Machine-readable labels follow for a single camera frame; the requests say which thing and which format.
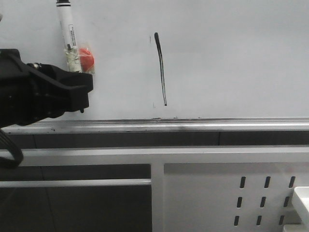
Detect white whiteboard marker pen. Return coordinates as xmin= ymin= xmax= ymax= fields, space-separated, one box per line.
xmin=56 ymin=0 xmax=82 ymax=73

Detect white metal rack frame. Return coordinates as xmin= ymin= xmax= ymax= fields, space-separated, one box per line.
xmin=0 ymin=146 xmax=309 ymax=232

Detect white slotted pegboard panel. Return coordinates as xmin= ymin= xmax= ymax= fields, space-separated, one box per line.
xmin=164 ymin=162 xmax=309 ymax=232

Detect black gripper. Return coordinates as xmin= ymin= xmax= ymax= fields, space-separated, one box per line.
xmin=0 ymin=49 xmax=93 ymax=128

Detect red round magnet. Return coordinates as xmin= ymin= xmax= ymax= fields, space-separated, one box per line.
xmin=79 ymin=48 xmax=95 ymax=72

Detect aluminium whiteboard tray rail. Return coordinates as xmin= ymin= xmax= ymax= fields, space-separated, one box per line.
xmin=3 ymin=117 xmax=309 ymax=135

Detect white whiteboard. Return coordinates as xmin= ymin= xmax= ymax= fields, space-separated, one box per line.
xmin=0 ymin=0 xmax=309 ymax=121

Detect black ribbed cable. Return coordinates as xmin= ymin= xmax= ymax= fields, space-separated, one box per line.
xmin=0 ymin=129 xmax=24 ymax=169

